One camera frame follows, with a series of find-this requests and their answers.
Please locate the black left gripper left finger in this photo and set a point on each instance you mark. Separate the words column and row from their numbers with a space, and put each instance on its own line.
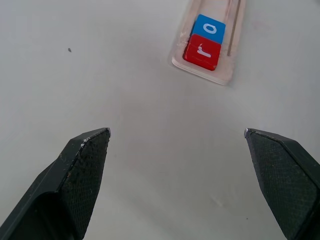
column 57, row 190

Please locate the red letter tile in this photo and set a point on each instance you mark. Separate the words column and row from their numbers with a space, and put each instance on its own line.
column 200, row 58

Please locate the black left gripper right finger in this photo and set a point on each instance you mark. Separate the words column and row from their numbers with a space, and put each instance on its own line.
column 285, row 180

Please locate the blue letter tile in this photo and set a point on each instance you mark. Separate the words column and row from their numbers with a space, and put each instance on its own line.
column 220, row 26

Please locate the pale wooden letter tray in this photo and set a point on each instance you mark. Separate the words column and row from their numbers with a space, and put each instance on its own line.
column 232, row 62

